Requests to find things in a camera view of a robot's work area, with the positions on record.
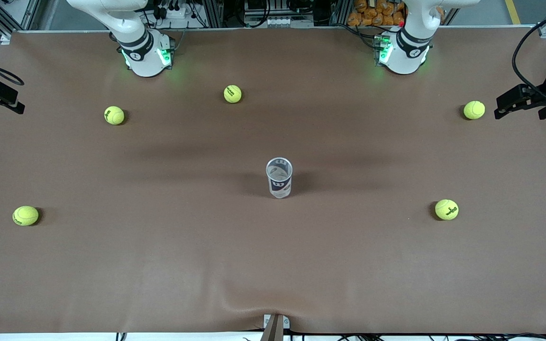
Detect white blue tennis ball can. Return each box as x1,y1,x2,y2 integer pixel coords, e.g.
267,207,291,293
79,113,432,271
265,157,294,199

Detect yellow tennis ball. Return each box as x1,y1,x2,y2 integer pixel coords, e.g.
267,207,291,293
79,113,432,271
223,84,243,104
435,199,459,221
463,100,486,120
12,205,39,227
104,106,125,126

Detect orange bumpy bag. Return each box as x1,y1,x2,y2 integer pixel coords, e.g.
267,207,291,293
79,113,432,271
347,0,406,27

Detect white power strip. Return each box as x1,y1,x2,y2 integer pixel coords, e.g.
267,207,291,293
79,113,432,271
156,4,193,20

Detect white terminal block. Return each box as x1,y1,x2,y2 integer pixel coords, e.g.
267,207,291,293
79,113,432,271
244,17,315,27

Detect brown table mat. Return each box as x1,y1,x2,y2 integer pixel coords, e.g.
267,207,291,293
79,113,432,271
0,26,546,335

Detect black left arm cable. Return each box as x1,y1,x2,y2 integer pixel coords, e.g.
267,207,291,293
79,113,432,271
511,0,546,102

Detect aluminium frame post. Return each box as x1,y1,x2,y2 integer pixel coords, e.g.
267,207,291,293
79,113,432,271
205,0,224,28
331,0,352,25

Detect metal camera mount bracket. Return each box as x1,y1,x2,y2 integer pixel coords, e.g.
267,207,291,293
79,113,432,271
263,314,291,341

